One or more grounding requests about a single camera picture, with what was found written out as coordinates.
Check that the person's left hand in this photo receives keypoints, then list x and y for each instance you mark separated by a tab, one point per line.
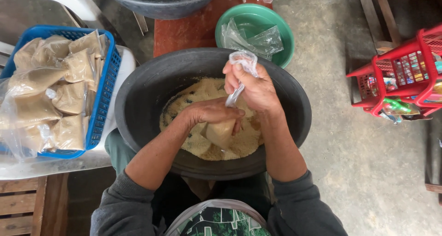
207	111

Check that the white plastic chair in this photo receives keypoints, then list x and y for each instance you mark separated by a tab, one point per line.
119	73

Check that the person's right fingers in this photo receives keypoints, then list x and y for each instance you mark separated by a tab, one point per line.
230	78

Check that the person's left fingers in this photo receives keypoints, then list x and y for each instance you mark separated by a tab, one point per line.
237	116

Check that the brown wooden frame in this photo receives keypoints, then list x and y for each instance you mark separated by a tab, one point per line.
383	18

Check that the black basin with grain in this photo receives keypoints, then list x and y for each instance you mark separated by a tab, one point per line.
165	6

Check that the empty clear plastic bags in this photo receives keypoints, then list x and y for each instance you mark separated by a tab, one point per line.
257	41

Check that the clear bag of tan grain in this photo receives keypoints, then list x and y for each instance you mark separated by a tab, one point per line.
219	134

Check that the green patterned apron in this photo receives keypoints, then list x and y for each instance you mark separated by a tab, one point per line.
217	220

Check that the grey sweatshirt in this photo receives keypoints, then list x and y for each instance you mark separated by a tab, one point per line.
124	212

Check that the person's right hand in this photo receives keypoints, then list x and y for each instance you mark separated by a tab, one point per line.
259	89

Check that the pile of filled grain bags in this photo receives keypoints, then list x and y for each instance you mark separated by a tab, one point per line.
41	91

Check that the red plastic rack with goods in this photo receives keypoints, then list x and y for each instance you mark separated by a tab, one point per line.
397	70

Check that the large black plastic basin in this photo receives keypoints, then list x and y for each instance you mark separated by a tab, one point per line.
145	98

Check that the wooden slatted crate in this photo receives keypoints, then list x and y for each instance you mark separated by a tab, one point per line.
20	205

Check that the loose tan grain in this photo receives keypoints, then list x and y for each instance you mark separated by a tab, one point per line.
203	91

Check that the green plastic bowl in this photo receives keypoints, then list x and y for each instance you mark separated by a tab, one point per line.
286	39

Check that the red-brown wooden bench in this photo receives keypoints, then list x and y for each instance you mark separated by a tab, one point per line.
186	32

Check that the blue plastic basket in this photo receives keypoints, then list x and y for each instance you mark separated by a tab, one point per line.
103	101

